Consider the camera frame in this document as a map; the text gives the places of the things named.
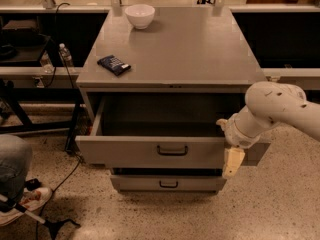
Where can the grey bottom drawer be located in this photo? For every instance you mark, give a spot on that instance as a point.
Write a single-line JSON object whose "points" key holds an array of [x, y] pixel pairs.
{"points": [[167, 183]]}

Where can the grey drawer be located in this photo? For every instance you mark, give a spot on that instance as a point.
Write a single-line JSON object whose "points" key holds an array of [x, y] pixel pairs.
{"points": [[159, 130], [167, 183]]}

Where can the white ceramic bowl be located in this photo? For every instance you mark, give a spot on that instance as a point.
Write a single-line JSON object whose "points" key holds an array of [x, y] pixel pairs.
{"points": [[140, 16]]}

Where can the dark blue snack packet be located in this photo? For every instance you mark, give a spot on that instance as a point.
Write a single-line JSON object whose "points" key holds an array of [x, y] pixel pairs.
{"points": [[113, 65]]}

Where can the black white tripod stand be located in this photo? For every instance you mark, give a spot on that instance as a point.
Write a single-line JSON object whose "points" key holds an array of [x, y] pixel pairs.
{"points": [[53, 227]]}

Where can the clear plastic water bottle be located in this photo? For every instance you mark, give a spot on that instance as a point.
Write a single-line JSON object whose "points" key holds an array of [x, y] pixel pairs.
{"points": [[65, 56]]}

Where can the grey drawer cabinet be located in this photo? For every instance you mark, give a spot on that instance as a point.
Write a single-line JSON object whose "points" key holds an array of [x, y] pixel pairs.
{"points": [[183, 50]]}

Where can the grey top drawer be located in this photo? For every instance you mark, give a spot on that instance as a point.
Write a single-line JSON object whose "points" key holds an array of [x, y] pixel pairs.
{"points": [[159, 130]]}

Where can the white orange sneaker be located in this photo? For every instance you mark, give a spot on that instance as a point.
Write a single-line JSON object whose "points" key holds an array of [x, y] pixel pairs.
{"points": [[31, 200]]}

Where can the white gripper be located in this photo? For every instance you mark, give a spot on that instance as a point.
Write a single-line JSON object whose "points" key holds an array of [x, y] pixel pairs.
{"points": [[235, 134]]}

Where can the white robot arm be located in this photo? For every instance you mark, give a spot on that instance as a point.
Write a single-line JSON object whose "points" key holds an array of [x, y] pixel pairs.
{"points": [[267, 104]]}

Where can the person's leg in jeans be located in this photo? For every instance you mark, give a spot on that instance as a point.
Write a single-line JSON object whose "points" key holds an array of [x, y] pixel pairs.
{"points": [[15, 160]]}

